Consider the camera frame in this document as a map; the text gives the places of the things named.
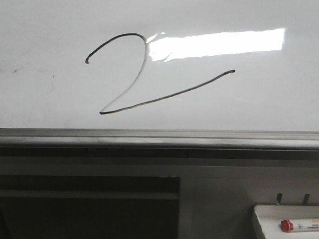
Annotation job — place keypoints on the red capped whiteboard marker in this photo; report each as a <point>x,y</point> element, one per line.
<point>300,225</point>

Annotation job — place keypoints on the white marker tray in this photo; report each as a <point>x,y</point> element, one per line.
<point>266,221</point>

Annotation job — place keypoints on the white whiteboard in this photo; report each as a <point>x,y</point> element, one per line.
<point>176,73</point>

